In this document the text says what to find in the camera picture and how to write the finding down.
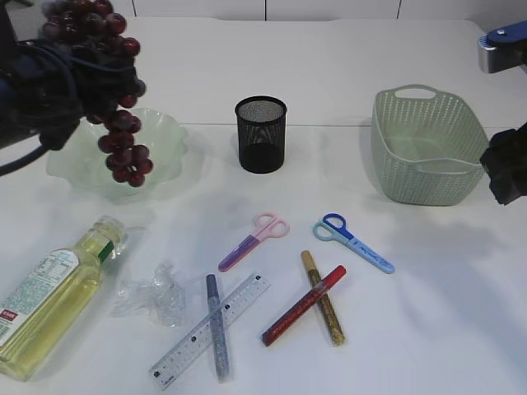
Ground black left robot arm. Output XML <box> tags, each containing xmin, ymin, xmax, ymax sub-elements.
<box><xmin>1</xmin><ymin>1</ymin><xmax>146</xmax><ymax>175</ymax></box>

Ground pink purple scissors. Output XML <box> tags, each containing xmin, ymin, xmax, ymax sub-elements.
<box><xmin>217</xmin><ymin>211</ymin><xmax>290</xmax><ymax>272</ymax></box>

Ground yellow tea bottle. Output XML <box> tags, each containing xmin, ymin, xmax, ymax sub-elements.
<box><xmin>1</xmin><ymin>216</ymin><xmax>126</xmax><ymax>381</ymax></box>

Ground black mesh pen holder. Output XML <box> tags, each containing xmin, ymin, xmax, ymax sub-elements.
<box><xmin>235</xmin><ymin>95</ymin><xmax>287</xmax><ymax>174</ymax></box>

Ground gold glitter pen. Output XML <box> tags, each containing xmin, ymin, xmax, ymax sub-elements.
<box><xmin>301</xmin><ymin>250</ymin><xmax>346</xmax><ymax>346</ymax></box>

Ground green woven plastic basket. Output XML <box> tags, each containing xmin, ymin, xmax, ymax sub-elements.
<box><xmin>371</xmin><ymin>84</ymin><xmax>489</xmax><ymax>207</ymax></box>

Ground clear plastic ruler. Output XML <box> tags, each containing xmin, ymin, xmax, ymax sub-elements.
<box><xmin>149</xmin><ymin>272</ymin><xmax>270</xmax><ymax>391</ymax></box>

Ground silver glitter pen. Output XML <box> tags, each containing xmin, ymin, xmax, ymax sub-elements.
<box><xmin>206</xmin><ymin>274</ymin><xmax>230</xmax><ymax>382</ymax></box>

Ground purple artificial grape bunch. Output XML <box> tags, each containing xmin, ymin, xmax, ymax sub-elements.
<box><xmin>40</xmin><ymin>1</ymin><xmax>153</xmax><ymax>188</ymax></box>

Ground blue scissors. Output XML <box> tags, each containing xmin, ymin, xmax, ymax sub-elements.
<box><xmin>312</xmin><ymin>213</ymin><xmax>395</xmax><ymax>275</ymax></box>

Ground clear plastic sheet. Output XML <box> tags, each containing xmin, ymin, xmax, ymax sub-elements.
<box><xmin>110</xmin><ymin>262</ymin><xmax>186</xmax><ymax>328</ymax></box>

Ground red glitter pen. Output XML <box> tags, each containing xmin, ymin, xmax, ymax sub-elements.
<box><xmin>261</xmin><ymin>265</ymin><xmax>347</xmax><ymax>346</ymax></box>

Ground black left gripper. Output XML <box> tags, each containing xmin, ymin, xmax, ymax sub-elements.
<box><xmin>12</xmin><ymin>39</ymin><xmax>138</xmax><ymax>151</ymax></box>

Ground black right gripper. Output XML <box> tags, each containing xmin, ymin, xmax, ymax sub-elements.
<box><xmin>480</xmin><ymin>123</ymin><xmax>526</xmax><ymax>205</ymax></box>

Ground pale green wavy plate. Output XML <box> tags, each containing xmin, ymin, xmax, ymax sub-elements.
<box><xmin>46</xmin><ymin>108</ymin><xmax>188</xmax><ymax>202</ymax></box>

